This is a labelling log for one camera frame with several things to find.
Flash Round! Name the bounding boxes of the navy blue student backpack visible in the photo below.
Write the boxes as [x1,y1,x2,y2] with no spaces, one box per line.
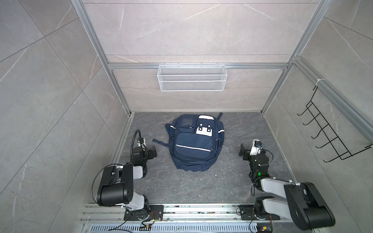
[153,113,225,172]

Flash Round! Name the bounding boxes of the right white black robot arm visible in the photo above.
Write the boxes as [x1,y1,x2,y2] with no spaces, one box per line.
[238,140,336,231]

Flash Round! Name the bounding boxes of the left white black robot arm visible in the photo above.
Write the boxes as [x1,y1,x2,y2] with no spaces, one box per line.
[91,129,157,220]

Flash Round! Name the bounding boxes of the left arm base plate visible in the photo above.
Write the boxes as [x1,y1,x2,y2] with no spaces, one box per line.
[123,205,164,221]

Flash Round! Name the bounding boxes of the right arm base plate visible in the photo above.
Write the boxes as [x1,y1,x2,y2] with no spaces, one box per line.
[236,205,281,220]

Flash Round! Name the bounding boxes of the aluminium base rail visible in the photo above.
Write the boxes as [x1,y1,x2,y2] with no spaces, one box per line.
[77,202,324,233]

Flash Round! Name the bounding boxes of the white wire mesh basket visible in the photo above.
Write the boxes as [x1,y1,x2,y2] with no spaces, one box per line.
[157,64,228,92]

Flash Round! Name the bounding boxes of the black wire hook rack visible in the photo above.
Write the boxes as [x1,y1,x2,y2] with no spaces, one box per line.
[297,86,373,163]

